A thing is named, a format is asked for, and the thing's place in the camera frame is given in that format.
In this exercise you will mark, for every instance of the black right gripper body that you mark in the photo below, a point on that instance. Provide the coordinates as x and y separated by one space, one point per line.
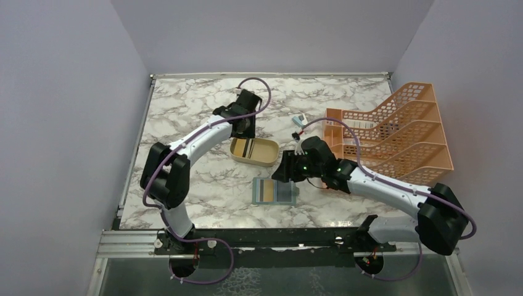
306 169

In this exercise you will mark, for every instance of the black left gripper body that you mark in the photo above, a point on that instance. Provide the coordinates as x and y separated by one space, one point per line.
249 129

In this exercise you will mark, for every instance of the gold card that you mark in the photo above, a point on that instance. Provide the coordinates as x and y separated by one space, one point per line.
266 192

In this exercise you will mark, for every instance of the green card holder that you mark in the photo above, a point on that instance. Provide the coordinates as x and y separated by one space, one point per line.
284 193

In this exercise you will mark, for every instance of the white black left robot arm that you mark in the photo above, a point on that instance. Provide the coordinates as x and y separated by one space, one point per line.
166 175

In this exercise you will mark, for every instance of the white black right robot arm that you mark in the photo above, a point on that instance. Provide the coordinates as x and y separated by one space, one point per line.
433 215

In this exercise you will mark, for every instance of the beige oval tray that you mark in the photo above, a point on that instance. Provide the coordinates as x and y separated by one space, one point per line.
264 152

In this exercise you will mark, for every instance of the light blue small stapler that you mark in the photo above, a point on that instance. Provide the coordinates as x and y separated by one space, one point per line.
300 120

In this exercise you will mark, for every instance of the orange plastic file organizer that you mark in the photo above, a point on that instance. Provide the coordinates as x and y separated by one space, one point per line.
403 137

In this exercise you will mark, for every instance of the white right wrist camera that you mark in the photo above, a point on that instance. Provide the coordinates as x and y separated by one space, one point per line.
297 137

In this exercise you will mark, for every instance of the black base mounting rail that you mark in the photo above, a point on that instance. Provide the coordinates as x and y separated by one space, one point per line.
268 247

